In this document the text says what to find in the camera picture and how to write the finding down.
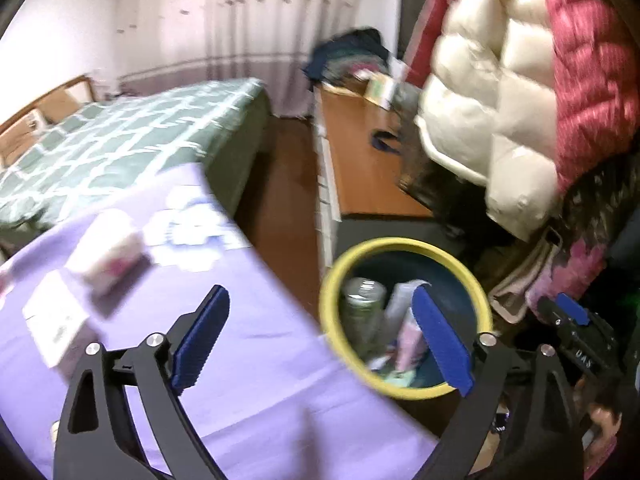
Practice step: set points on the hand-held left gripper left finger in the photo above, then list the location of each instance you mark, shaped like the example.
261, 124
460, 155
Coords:
200, 345

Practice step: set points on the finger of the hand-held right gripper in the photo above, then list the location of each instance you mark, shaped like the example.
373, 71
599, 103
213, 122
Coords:
570, 310

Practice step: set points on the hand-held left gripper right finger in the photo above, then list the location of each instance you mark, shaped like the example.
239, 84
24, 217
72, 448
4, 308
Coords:
442, 340

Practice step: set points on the pink printed packet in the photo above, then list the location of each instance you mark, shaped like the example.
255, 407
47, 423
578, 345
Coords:
410, 342

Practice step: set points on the yellow-rimmed trash bin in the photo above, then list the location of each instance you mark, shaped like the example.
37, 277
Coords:
327, 305

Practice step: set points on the person's right hand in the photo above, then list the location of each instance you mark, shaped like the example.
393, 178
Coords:
607, 422

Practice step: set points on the purple floral tablecloth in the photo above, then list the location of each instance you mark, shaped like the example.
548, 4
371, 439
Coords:
250, 360

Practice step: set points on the beige bag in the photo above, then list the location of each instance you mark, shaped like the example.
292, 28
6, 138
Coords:
520, 285

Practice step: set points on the dark floral garment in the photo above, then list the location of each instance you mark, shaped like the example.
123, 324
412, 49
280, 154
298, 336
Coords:
590, 210

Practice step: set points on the white paper cup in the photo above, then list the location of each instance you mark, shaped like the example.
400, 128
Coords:
107, 255

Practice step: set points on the pink milk carton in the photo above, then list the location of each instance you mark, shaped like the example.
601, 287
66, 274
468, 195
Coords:
55, 320

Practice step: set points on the dark patterned bag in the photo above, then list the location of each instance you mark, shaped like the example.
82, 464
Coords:
420, 170

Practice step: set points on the long wooden cabinet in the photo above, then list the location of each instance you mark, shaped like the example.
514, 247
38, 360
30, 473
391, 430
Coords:
360, 160

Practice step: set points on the small dark blue object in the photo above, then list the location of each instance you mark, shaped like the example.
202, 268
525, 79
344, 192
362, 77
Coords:
385, 141

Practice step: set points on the cream puffer jacket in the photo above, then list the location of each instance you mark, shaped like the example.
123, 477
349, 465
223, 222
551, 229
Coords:
475, 110

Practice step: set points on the bed with green plaid quilt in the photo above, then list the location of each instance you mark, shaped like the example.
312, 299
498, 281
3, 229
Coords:
125, 130

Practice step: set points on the pink puffer jacket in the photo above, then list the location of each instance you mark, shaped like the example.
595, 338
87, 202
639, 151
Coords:
590, 60

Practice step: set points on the green printed box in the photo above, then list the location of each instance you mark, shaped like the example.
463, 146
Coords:
380, 90

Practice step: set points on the brown pillow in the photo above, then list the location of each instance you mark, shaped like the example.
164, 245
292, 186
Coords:
60, 105

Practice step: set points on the wooden headboard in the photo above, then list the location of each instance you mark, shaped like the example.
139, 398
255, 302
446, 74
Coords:
15, 135

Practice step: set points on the pile of dark clothes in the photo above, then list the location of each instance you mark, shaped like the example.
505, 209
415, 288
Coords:
350, 50

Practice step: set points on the pink striped curtain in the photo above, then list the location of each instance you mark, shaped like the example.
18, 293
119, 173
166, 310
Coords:
225, 25

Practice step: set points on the black television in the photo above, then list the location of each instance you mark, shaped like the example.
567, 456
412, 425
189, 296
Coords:
415, 10

